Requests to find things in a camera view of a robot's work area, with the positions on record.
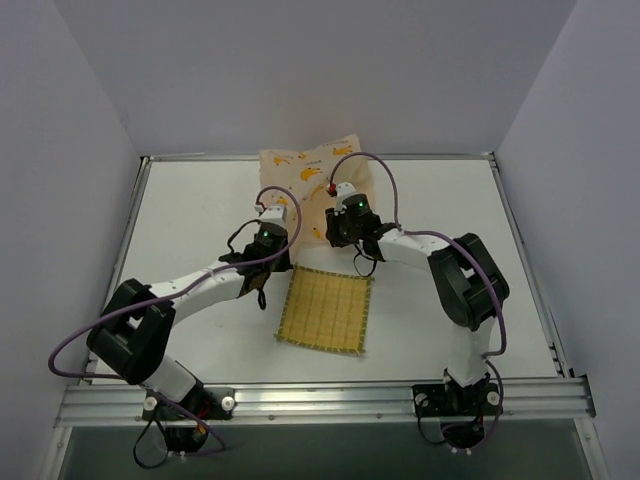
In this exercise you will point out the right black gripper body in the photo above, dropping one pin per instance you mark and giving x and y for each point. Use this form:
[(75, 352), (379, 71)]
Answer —
[(335, 233)]

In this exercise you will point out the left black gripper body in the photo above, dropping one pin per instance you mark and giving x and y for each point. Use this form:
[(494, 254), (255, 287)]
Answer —
[(275, 260)]

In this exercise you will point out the translucent banana print plastic bag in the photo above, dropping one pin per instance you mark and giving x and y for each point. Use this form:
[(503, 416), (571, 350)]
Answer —
[(306, 174)]

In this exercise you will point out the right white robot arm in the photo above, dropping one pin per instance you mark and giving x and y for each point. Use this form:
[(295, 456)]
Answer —
[(469, 285)]

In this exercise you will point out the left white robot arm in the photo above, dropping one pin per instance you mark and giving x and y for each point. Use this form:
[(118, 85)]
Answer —
[(139, 318)]

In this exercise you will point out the yellow woven bamboo mat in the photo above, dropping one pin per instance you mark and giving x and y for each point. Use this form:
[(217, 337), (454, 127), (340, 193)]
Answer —
[(326, 311)]

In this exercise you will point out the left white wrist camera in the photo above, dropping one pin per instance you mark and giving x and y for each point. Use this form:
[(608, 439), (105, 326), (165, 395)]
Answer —
[(275, 214)]

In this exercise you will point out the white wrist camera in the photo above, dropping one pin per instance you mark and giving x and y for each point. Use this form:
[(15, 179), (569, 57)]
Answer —
[(340, 192), (275, 214)]

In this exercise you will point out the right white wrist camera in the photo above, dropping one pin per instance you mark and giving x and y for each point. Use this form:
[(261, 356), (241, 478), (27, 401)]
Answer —
[(340, 192)]

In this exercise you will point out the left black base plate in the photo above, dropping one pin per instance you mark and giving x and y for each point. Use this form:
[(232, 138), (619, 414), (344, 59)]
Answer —
[(207, 404)]

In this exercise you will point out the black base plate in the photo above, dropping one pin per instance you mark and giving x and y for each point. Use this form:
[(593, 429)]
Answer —
[(451, 400), (207, 404)]

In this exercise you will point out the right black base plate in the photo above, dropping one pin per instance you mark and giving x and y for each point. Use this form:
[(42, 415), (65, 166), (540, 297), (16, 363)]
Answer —
[(451, 400)]

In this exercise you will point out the aluminium front frame rail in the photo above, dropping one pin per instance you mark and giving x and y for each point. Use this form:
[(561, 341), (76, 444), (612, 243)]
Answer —
[(119, 405)]

